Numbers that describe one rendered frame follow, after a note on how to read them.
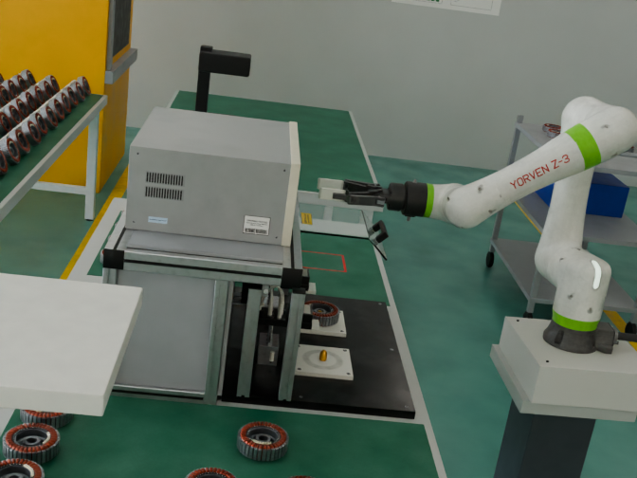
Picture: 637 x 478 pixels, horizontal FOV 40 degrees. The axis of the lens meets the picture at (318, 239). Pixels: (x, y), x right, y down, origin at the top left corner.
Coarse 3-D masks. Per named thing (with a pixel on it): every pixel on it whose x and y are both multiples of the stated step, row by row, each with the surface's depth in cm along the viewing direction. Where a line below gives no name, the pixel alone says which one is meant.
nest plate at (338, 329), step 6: (342, 312) 257; (342, 318) 254; (336, 324) 249; (342, 324) 250; (324, 330) 245; (330, 330) 245; (336, 330) 246; (342, 330) 246; (336, 336) 245; (342, 336) 245
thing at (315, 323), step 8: (288, 304) 224; (304, 304) 225; (264, 312) 223; (272, 312) 223; (288, 312) 220; (304, 312) 221; (312, 312) 222; (264, 320) 220; (272, 320) 220; (280, 320) 220; (304, 320) 221; (312, 320) 227; (272, 328) 222; (304, 328) 221; (312, 328) 222
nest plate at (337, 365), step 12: (300, 348) 233; (312, 348) 233; (324, 348) 234; (336, 348) 235; (300, 360) 226; (312, 360) 227; (336, 360) 229; (348, 360) 230; (300, 372) 221; (312, 372) 221; (324, 372) 222; (336, 372) 223; (348, 372) 224
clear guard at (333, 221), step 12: (300, 204) 256; (300, 216) 246; (312, 216) 247; (324, 216) 249; (336, 216) 250; (348, 216) 252; (360, 216) 253; (300, 228) 237; (312, 228) 238; (324, 228) 240; (336, 228) 241; (348, 228) 242; (360, 228) 244; (372, 228) 253; (372, 240) 237; (384, 252) 243
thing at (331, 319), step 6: (312, 306) 252; (318, 306) 253; (324, 306) 253; (330, 306) 252; (336, 306) 252; (318, 312) 249; (324, 312) 249; (330, 312) 248; (336, 312) 248; (318, 318) 245; (324, 318) 245; (330, 318) 246; (336, 318) 247; (324, 324) 246; (330, 324) 246
